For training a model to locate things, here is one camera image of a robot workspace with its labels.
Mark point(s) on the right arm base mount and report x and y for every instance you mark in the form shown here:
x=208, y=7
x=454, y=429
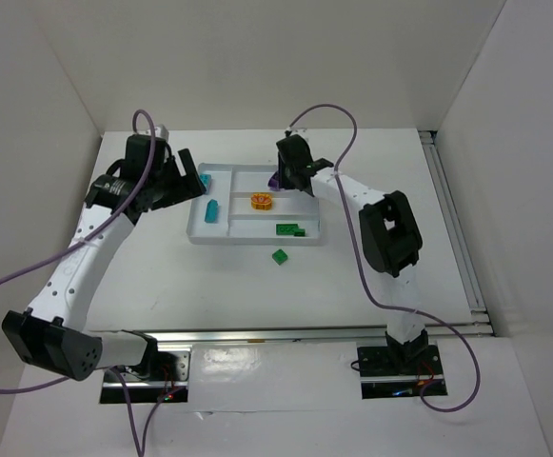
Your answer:
x=381, y=379

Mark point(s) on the white compartment tray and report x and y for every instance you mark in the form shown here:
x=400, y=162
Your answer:
x=239, y=208

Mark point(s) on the aluminium side rail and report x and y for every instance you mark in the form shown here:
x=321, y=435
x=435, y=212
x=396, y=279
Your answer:
x=472, y=289

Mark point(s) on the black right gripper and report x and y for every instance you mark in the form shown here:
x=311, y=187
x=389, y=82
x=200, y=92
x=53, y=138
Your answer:
x=298, y=172

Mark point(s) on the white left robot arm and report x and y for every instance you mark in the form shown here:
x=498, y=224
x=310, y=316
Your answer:
x=50, y=333

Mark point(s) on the green long lego brick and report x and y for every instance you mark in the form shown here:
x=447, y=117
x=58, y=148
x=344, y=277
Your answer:
x=286, y=229

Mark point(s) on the yellow butterfly lego brick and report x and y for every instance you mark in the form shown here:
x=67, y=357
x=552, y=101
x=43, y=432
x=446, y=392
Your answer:
x=261, y=201

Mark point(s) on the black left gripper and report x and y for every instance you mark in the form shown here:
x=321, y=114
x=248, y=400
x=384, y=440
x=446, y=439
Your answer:
x=181, y=176

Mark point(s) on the green square lego brick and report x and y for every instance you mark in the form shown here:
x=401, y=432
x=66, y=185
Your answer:
x=279, y=256

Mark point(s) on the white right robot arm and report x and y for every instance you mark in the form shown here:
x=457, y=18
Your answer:
x=385, y=238

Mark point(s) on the purple curved lego brick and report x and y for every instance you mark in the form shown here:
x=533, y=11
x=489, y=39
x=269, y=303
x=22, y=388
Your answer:
x=274, y=182

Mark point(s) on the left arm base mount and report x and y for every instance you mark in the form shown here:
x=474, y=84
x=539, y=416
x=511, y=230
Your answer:
x=168, y=378

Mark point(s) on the teal curved lego brick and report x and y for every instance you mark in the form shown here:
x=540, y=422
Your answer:
x=206, y=180

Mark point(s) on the teal long lego brick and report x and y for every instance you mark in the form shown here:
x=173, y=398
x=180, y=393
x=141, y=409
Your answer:
x=212, y=212

